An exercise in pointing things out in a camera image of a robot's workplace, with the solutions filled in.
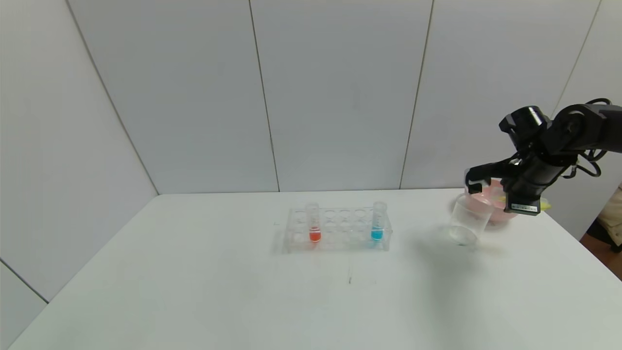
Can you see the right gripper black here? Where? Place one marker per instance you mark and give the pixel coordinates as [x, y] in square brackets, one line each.
[522, 206]

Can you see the yellow pigment test tube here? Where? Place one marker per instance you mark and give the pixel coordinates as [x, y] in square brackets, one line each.
[546, 204]

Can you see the blue pigment test tube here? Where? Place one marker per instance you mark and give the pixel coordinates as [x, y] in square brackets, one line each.
[377, 235]

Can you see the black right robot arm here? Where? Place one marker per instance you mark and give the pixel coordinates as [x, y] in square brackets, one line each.
[593, 126]

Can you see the clear glass beaker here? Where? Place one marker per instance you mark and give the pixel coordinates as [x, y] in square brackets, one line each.
[464, 228]

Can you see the clear plastic test tube rack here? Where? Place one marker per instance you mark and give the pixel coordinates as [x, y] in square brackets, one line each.
[340, 228]

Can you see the red pigment test tube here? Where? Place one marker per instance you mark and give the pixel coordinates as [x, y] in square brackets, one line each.
[315, 236]

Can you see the pink bowl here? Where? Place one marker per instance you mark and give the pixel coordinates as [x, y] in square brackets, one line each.
[495, 214]

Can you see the dark background object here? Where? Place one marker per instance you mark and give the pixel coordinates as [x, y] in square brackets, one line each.
[600, 236]

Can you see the beige padded jacket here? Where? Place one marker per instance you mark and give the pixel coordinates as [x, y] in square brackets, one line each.
[613, 214]

